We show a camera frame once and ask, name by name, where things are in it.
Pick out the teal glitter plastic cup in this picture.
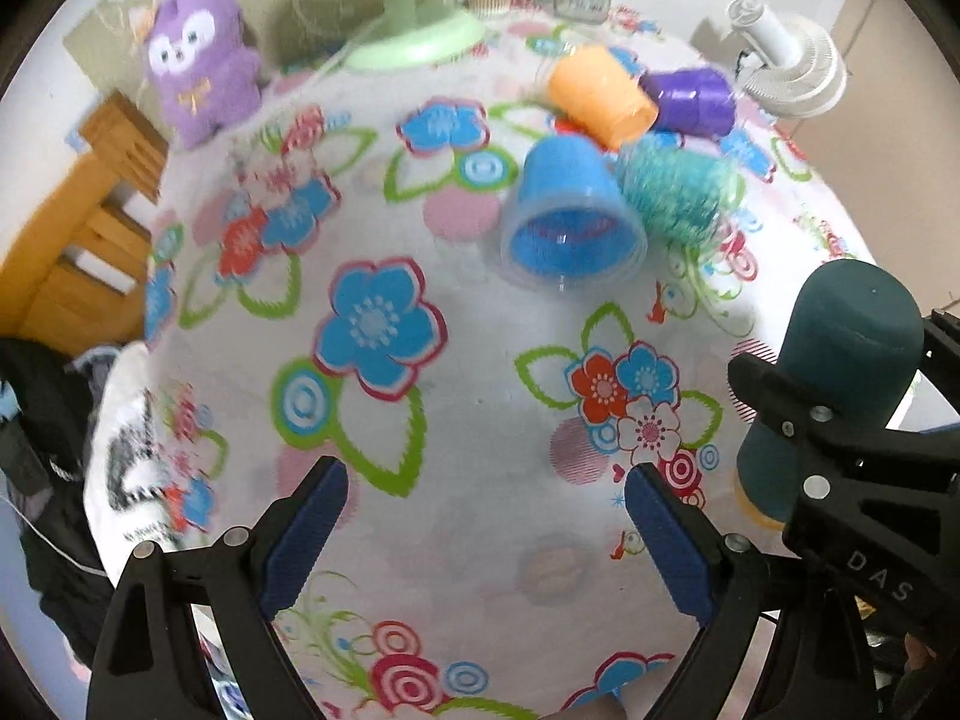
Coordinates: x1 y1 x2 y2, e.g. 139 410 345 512
613 138 737 247

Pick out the white printed garment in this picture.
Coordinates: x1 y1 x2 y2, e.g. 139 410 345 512
83 341 181 587

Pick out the floral tablecloth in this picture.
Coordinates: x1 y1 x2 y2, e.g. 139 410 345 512
146 4 867 718

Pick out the purple plush toy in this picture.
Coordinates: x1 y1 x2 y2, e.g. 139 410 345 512
143 0 262 149

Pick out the white small fan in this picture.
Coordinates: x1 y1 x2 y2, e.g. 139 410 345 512
727 0 848 121

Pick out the blue plastic cup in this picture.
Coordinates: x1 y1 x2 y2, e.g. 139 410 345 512
500 135 649 291

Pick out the dark teal cup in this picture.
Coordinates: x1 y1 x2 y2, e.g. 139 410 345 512
737 259 924 523

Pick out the purple plastic cup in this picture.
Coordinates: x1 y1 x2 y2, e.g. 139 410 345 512
640 67 737 137

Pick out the wooden chair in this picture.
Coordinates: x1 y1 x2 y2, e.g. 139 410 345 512
2 91 167 356

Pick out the orange plastic cup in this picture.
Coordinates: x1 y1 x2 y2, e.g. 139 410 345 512
545 44 659 151

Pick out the black clothing pile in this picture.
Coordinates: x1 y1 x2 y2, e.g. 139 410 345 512
2 337 112 667

